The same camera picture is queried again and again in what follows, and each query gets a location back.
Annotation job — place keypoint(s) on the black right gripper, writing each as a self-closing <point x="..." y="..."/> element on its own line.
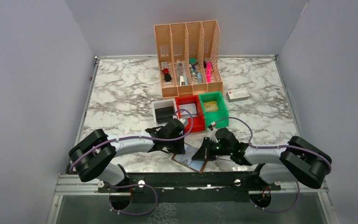
<point x="208" y="150"/>

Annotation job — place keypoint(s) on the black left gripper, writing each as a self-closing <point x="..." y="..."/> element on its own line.
<point x="175" y="146"/>

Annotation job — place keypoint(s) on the brown leather card holder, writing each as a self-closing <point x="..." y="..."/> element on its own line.
<point x="187" y="161"/>

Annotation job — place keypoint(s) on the red plastic bin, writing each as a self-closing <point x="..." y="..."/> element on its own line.
<point x="199" y="121"/>

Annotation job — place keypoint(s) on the white plastic bin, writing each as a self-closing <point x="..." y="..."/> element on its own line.
<point x="161" y="104"/>

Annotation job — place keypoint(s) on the green plastic bin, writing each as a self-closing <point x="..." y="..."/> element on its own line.
<point x="220" y="112"/>

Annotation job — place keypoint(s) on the peach plastic file organizer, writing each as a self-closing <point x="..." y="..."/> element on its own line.
<point x="176" y="43"/>

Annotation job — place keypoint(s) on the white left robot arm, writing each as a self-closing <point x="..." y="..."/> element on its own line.
<point x="91" y="158"/>

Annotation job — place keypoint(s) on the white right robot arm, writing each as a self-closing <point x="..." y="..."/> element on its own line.
<point x="296" y="161"/>

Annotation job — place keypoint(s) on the black card stack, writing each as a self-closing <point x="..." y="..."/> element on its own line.
<point x="164" y="114"/>

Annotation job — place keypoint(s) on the silver VIP card stack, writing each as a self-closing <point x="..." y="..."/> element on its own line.
<point x="191" y="108"/>

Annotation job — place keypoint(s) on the gold credit card stack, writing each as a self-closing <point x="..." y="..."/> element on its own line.
<point x="211" y="106"/>

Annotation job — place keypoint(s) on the white stapler tool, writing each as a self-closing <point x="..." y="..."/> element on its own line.
<point x="183" y="80"/>

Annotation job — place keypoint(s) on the black round object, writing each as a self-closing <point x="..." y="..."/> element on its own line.
<point x="167" y="77"/>

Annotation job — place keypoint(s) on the small white label box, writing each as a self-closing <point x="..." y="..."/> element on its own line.
<point x="237" y="95"/>

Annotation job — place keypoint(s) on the teal eraser block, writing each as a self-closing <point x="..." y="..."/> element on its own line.
<point x="193" y="61"/>

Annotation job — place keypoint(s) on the pink marker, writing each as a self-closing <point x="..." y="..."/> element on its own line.
<point x="208" y="71"/>

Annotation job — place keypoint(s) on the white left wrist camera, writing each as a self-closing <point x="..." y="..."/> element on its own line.
<point x="184" y="121"/>

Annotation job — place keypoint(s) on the black metal base rail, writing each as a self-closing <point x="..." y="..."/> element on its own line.
<point x="188" y="187"/>

